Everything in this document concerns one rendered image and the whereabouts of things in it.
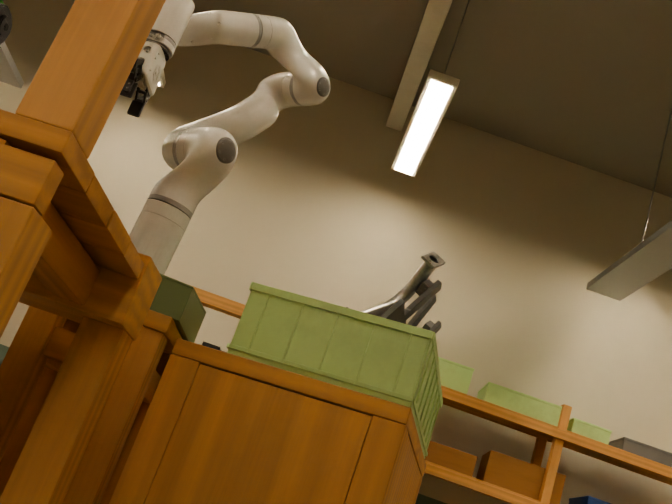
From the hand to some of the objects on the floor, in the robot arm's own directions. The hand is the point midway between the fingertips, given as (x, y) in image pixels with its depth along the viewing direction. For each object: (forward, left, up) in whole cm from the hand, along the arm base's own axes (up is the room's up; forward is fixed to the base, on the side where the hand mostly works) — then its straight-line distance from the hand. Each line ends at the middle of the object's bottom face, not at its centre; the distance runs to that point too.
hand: (130, 102), depth 205 cm
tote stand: (-26, +70, -127) cm, 148 cm away
